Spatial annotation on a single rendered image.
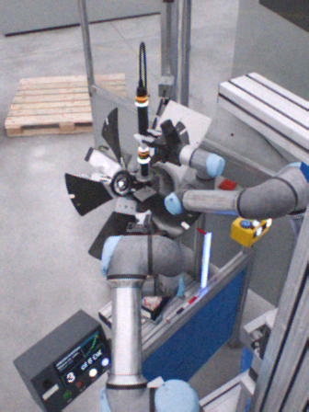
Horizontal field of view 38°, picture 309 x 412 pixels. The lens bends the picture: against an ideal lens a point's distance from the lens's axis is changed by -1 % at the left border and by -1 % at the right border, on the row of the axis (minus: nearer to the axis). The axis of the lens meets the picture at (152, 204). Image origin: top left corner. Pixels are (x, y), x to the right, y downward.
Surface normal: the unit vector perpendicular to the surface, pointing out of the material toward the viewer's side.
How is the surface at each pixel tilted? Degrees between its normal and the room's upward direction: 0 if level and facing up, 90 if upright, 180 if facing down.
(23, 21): 90
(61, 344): 15
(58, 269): 1
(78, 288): 0
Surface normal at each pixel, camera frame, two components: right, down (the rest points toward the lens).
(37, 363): -0.20, -0.84
